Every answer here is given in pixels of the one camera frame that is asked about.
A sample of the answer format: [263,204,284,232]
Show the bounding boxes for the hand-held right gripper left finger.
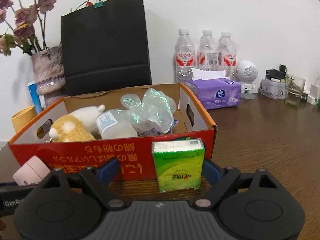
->
[36,158,127,210]

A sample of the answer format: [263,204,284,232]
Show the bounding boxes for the mottled purple vase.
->
[31,45,67,95]

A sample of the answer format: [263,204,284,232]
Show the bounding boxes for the iridescent plastic bag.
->
[120,88,177,133]

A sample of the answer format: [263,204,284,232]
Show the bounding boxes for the clear drinking glass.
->
[284,74,306,107]

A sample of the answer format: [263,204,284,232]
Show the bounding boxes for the yellow and white plush toy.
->
[48,104,105,143]

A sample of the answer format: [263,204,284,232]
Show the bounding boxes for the white charger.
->
[307,76,320,105]

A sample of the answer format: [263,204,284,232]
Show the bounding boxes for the purple knitted pouch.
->
[137,117,179,137]

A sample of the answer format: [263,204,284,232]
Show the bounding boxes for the dried pink rose bouquet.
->
[0,0,57,57]

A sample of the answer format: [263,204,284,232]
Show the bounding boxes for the yellow cup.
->
[11,105,39,133]

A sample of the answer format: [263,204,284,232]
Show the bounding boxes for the green tissue packet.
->
[152,138,206,193]

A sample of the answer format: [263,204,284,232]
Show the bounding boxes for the clear water bottle red label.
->
[197,29,219,72]
[218,31,237,80]
[175,29,196,84]

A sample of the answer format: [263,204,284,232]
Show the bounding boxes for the black paper bag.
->
[61,0,152,97]

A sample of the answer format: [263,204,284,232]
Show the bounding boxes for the red cardboard box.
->
[7,82,217,182]

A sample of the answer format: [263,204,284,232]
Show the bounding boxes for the purple tissue pack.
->
[185,67,242,110]

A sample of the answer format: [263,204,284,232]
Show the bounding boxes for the black electronic device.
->
[265,64,287,82]

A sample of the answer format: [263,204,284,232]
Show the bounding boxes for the white robot figure speaker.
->
[236,60,258,100]

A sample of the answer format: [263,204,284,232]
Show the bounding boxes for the frosted bottle with blue label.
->
[96,109,138,140]

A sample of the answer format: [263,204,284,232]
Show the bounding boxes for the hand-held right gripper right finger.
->
[194,159,281,210]

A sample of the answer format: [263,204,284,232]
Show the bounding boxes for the pink tape roll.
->
[12,155,52,186]

